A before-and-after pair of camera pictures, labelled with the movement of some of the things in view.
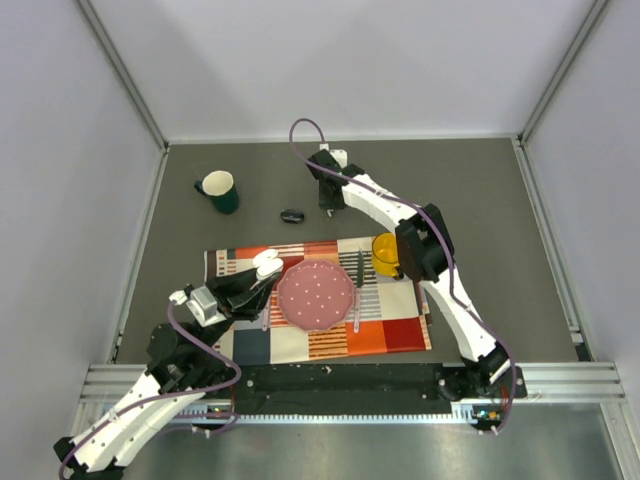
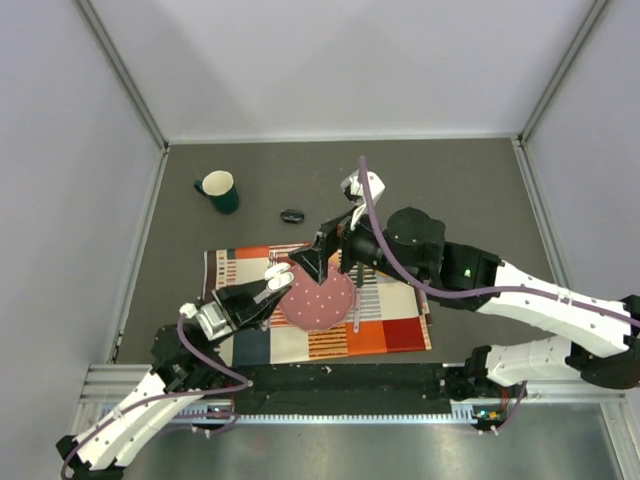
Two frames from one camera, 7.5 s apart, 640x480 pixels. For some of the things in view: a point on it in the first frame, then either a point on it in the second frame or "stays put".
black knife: (360, 271) stays put
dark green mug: (219, 186) stays put
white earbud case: (267, 263) → (277, 277)
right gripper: (326, 205) → (333, 236)
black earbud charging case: (292, 216) stays put
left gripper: (250, 302) → (233, 300)
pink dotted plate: (315, 295) stays put
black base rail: (270, 389) stays put
